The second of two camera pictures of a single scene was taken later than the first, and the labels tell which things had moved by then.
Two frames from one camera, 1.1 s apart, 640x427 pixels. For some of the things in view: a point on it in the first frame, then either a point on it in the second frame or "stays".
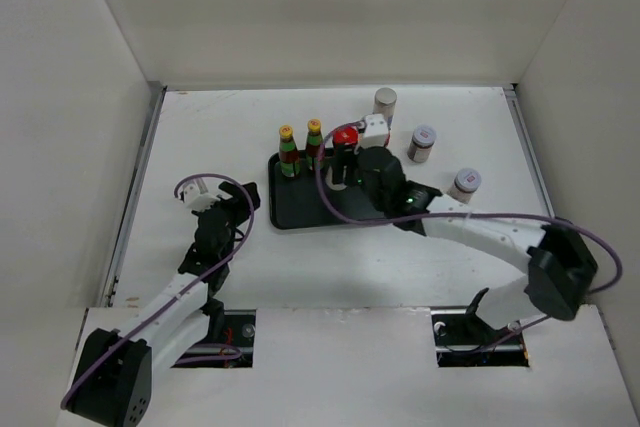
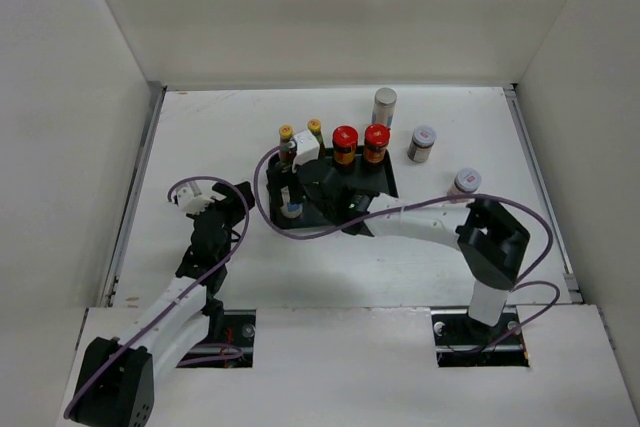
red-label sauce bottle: (289, 156) stays
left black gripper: (239, 201) stays
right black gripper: (342, 159) to (279, 177)
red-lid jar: (345, 138) stays
